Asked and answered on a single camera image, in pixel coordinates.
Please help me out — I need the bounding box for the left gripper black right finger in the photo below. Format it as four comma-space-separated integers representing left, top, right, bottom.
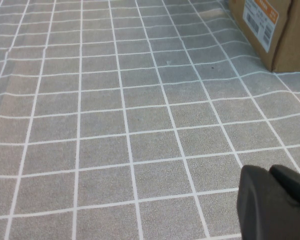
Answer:
268, 163, 300, 221

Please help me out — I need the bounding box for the brown cardboard shoe box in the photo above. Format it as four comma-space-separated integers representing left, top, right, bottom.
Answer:
227, 0, 300, 73

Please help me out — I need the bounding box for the grey white-grid tablecloth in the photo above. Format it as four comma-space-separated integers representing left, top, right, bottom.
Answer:
0, 0, 300, 240

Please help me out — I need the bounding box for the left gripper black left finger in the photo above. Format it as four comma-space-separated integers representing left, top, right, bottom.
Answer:
236, 164, 300, 240

